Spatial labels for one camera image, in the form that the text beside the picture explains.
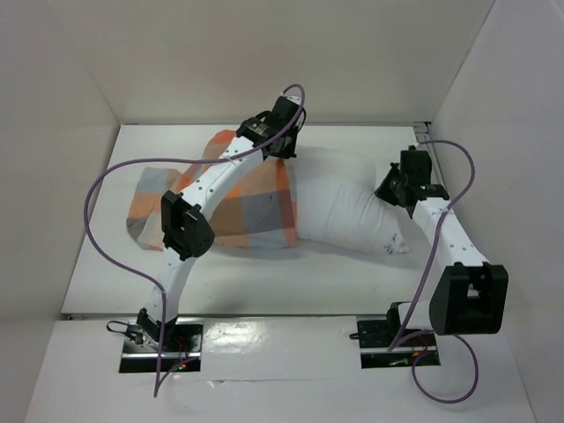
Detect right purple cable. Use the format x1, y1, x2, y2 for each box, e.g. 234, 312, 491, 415
387, 139, 480, 404

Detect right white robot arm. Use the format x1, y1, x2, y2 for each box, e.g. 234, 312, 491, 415
375, 140, 508, 346

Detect white pillow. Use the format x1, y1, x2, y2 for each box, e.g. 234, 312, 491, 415
287, 146, 410, 256

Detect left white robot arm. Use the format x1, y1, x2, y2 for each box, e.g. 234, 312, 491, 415
137, 93, 305, 352

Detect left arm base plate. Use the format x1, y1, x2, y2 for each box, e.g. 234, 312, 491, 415
106, 320, 204, 374

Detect purple cable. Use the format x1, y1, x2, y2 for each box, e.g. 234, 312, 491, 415
83, 84, 308, 397
387, 139, 480, 404

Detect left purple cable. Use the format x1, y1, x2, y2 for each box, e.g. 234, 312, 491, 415
83, 84, 308, 397

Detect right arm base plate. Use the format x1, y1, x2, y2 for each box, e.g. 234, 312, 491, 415
349, 302, 441, 369

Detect checkered orange grey pillowcase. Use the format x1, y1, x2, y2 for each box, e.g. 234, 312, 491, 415
125, 158, 297, 251

